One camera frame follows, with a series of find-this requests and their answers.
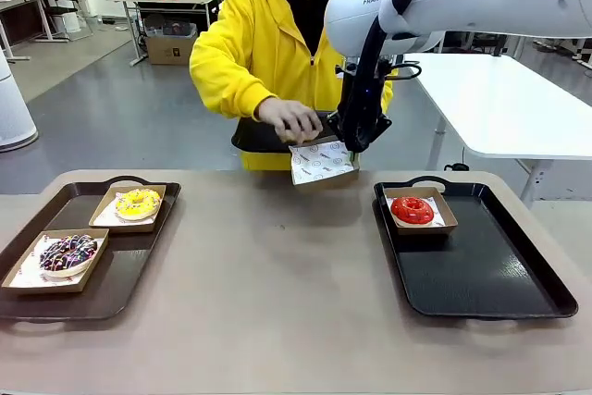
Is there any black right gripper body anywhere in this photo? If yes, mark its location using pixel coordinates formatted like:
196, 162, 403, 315
326, 60, 394, 149

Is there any white printed paper liner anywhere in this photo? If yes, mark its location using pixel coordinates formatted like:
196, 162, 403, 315
387, 193, 457, 228
99, 191, 163, 224
289, 139, 360, 186
8, 232, 101, 289

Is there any brown glazed donut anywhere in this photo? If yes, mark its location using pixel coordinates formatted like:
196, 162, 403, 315
281, 129, 320, 145

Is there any red glazed donut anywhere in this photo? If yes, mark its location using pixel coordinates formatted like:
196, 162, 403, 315
390, 196, 436, 225

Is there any black hand-held donut tray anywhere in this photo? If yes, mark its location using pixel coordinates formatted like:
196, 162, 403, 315
229, 110, 343, 154

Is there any yellow sprinkled donut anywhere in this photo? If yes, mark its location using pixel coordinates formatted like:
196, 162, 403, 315
115, 188, 162, 222

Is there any chocolate sprinkled donut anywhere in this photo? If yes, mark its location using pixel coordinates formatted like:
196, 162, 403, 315
39, 234, 99, 278

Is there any person's right forearm yellow sleeve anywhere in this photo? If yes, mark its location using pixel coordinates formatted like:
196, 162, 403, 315
190, 43, 278, 119

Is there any black plastic serving tray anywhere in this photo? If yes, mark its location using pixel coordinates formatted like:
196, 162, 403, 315
372, 176, 579, 322

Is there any brown plastic serving tray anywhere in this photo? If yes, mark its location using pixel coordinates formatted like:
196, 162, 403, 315
0, 175, 182, 325

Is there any person's right hand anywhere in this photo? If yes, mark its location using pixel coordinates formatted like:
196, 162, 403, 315
257, 99, 324, 145

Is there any person in yellow jacket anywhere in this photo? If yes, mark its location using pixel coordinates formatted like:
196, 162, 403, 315
189, 0, 394, 172

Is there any large white table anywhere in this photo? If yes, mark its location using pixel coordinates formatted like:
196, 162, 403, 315
401, 52, 592, 209

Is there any open cardboard shipping box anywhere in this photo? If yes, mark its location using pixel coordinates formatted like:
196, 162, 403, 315
145, 27, 199, 67

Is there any black floor cable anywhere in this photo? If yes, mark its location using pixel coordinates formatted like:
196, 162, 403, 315
443, 147, 471, 172

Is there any white cylindrical pedestal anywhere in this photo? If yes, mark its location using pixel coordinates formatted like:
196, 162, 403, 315
0, 47, 39, 154

